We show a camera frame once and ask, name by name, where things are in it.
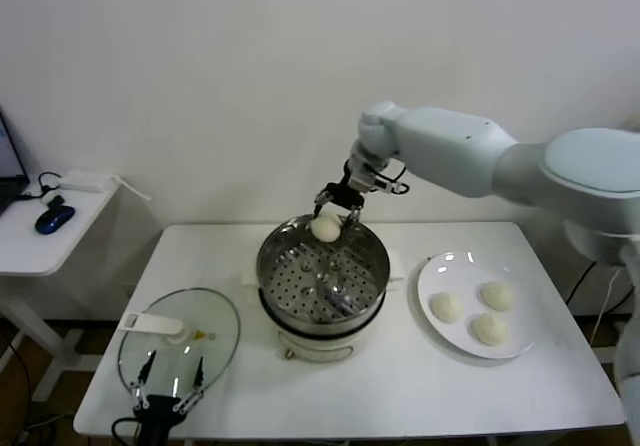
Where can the white side table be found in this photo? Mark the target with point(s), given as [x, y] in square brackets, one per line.
[45, 251]

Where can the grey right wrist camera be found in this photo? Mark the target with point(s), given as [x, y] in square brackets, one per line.
[362, 180]

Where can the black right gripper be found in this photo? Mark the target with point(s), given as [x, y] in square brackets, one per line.
[345, 195]

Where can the white rectangular box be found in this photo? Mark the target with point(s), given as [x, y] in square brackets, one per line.
[82, 182]

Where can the white steamed baozi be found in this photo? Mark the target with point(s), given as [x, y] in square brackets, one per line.
[490, 329]
[326, 228]
[496, 296]
[446, 307]

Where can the blue computer mouse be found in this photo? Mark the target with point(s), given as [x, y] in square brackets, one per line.
[54, 220]

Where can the white oval plate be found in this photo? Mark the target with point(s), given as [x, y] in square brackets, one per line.
[520, 326]

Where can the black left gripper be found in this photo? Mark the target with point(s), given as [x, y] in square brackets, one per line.
[160, 416]

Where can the stainless steel steamer basket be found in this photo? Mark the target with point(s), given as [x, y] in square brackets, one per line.
[325, 276]

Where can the cream electric cooker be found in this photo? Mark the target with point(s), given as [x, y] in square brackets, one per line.
[315, 343]

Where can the black laptop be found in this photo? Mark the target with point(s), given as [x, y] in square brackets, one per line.
[10, 166]

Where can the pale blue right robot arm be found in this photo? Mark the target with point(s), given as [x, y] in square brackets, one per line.
[450, 151]

